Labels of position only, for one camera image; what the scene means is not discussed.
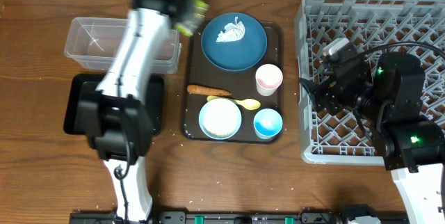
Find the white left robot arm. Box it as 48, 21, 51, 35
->
74, 0, 208, 223

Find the clear plastic bin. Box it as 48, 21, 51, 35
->
64, 17, 181, 74

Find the black waste tray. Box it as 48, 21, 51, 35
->
63, 73, 164, 136

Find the grey dishwasher rack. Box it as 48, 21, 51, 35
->
294, 0, 444, 166

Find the small blue cup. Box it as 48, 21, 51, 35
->
253, 109, 283, 140

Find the light blue rice bowl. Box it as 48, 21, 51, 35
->
198, 99, 242, 140

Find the yellow plastic spoon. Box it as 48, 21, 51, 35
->
207, 95, 261, 111

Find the white tissue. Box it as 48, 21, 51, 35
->
216, 17, 245, 42

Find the dark brown serving tray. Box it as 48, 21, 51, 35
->
180, 21, 284, 141

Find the dark blue plate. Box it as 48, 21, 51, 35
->
201, 13, 267, 72

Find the orange carrot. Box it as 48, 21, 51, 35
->
187, 85, 231, 97

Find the black cable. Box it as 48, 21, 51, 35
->
342, 41, 445, 65

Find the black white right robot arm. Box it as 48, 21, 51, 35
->
300, 45, 444, 223

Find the pink cup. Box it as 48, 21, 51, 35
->
255, 64, 283, 97

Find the green snack wrapper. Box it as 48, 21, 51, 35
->
174, 0, 209, 37

